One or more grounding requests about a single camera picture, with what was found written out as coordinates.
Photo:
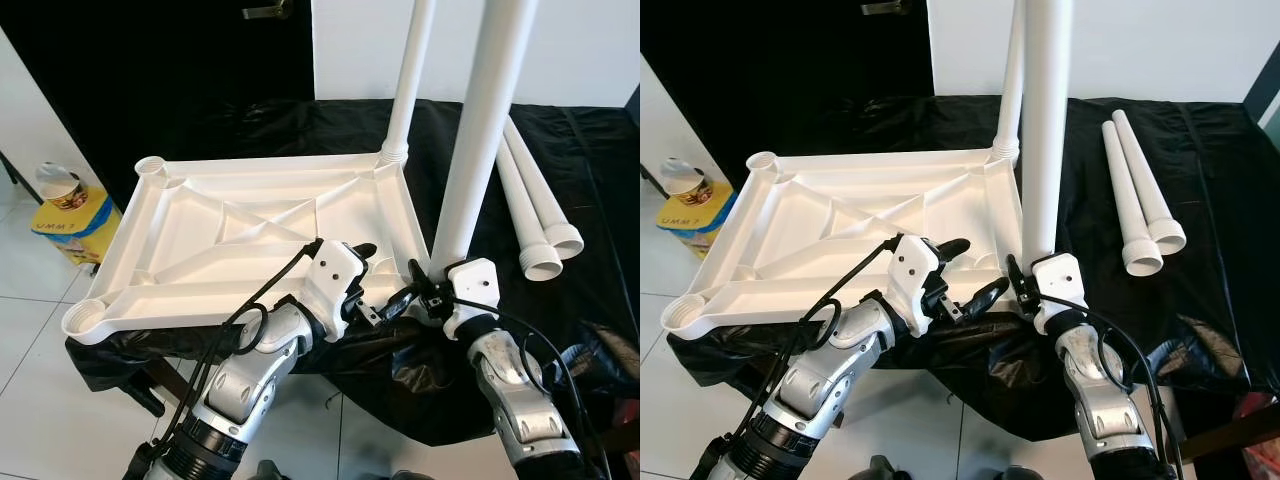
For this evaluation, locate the white plastic table top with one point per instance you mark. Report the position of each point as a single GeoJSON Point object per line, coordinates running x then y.
{"type": "Point", "coordinates": [830, 220]}
{"type": "Point", "coordinates": [200, 220]}

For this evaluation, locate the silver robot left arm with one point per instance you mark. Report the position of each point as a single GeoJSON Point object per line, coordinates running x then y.
{"type": "Point", "coordinates": [250, 375]}
{"type": "Point", "coordinates": [835, 375]}

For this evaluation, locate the dark grey robot right foot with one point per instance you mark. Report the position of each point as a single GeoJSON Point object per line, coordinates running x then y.
{"type": "Point", "coordinates": [410, 476]}
{"type": "Point", "coordinates": [1020, 474]}

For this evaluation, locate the dark grey robot foot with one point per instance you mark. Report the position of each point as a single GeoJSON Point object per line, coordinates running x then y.
{"type": "Point", "coordinates": [887, 470]}
{"type": "Point", "coordinates": [1020, 474]}
{"type": "Point", "coordinates": [268, 471]}
{"type": "Point", "coordinates": [410, 476]}

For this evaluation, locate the dark grey robot left foot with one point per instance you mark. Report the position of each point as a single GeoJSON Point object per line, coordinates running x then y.
{"type": "Point", "coordinates": [887, 470]}
{"type": "Point", "coordinates": [268, 471]}

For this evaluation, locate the black plastic table cover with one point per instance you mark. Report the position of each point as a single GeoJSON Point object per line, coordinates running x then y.
{"type": "Point", "coordinates": [600, 200]}
{"type": "Point", "coordinates": [1230, 250]}

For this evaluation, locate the black door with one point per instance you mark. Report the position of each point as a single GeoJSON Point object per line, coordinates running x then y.
{"type": "Point", "coordinates": [780, 80]}
{"type": "Point", "coordinates": [150, 90]}

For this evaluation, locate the yellow blue cardboard box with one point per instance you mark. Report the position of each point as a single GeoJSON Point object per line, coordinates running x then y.
{"type": "Point", "coordinates": [700, 228]}
{"type": "Point", "coordinates": [80, 230]}

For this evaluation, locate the instant noodle cup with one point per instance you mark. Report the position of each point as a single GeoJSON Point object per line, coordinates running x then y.
{"type": "Point", "coordinates": [60, 185]}
{"type": "Point", "coordinates": [688, 180]}

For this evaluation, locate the thin black rod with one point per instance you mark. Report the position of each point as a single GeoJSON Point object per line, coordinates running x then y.
{"type": "Point", "coordinates": [22, 175]}

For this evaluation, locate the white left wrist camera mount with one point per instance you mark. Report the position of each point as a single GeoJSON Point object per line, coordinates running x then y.
{"type": "Point", "coordinates": [915, 270]}
{"type": "Point", "coordinates": [335, 275]}

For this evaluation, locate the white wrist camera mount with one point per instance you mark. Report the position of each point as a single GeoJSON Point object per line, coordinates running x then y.
{"type": "Point", "coordinates": [475, 285]}
{"type": "Point", "coordinates": [335, 275]}
{"type": "Point", "coordinates": [915, 270]}
{"type": "Point", "coordinates": [1062, 280]}

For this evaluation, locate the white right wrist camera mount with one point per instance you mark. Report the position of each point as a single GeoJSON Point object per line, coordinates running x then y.
{"type": "Point", "coordinates": [1062, 280]}
{"type": "Point", "coordinates": [475, 285]}

